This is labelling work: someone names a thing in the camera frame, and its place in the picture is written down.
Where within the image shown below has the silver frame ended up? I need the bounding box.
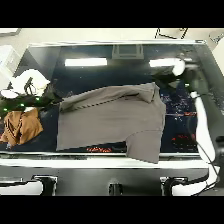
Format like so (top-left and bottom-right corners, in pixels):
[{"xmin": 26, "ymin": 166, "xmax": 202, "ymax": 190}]
[{"xmin": 0, "ymin": 39, "xmax": 224, "ymax": 197}]

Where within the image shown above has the black cable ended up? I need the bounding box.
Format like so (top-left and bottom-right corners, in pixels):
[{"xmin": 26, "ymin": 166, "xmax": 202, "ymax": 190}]
[{"xmin": 185, "ymin": 114, "xmax": 222, "ymax": 189}]

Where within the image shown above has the white garment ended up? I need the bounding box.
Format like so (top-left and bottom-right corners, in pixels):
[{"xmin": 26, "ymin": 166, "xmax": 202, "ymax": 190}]
[{"xmin": 9, "ymin": 68, "xmax": 52, "ymax": 98}]

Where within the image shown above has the brown garment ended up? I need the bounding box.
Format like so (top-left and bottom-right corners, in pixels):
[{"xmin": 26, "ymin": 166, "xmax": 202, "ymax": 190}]
[{"xmin": 0, "ymin": 107, "xmax": 45, "ymax": 148}]

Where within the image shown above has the grey garment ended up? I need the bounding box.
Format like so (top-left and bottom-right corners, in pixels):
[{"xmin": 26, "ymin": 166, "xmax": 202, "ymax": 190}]
[{"xmin": 55, "ymin": 81, "xmax": 167, "ymax": 165}]

